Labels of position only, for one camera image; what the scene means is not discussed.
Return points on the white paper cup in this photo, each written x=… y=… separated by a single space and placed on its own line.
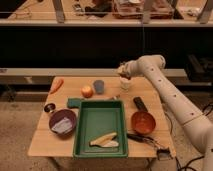
x=125 y=83

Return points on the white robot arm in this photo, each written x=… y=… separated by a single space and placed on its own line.
x=195 y=124

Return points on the orange apple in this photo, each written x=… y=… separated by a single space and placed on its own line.
x=87 y=91

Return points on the blue-grey cup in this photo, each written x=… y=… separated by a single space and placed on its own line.
x=99 y=86

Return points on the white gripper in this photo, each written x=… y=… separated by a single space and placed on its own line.
x=122 y=71

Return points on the green sponge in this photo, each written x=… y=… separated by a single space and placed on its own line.
x=74 y=102

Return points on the orange carrot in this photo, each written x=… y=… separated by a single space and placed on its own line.
x=56 y=86

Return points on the white crumpled cloth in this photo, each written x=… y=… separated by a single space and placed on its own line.
x=63 y=126

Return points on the purple bowl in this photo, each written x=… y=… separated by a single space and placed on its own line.
x=59 y=115

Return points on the black remote control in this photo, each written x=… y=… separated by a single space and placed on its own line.
x=139 y=104

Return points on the orange-red bowl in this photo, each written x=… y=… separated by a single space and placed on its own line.
x=143 y=122

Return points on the green plastic tray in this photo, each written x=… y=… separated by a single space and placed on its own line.
x=97 y=118

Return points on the small dark round lid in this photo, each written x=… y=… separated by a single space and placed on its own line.
x=49 y=108

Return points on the wooden table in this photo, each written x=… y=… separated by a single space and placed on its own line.
x=45 y=143

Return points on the yellow banana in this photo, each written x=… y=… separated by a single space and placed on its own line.
x=105 y=141

